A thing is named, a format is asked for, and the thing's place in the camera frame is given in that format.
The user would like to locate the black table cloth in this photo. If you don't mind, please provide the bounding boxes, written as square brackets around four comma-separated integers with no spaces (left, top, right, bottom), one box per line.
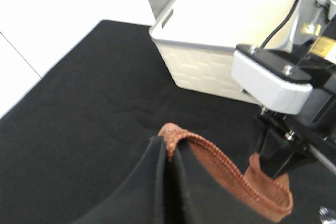
[0,0,336,224]

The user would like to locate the black camera cable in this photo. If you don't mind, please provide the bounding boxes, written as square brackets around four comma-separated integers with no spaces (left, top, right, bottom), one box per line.
[258,0,316,50]

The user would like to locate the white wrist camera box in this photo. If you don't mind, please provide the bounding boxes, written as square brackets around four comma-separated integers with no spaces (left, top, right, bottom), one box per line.
[232,44,313,115]

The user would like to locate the white woven-pattern storage bin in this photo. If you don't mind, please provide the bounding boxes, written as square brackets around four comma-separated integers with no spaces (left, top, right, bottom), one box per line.
[149,0,295,103]

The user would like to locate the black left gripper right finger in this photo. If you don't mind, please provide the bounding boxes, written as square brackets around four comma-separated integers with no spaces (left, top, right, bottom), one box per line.
[170,140,271,223]

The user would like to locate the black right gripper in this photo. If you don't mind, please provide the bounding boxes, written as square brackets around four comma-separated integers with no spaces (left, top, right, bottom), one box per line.
[257,18,335,178]

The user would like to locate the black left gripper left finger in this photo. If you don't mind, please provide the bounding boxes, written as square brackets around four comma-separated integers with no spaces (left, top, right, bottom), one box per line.
[76,136,166,223]

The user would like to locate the brown microfibre towel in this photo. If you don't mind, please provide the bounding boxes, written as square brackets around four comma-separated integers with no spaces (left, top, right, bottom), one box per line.
[158,123,293,223]

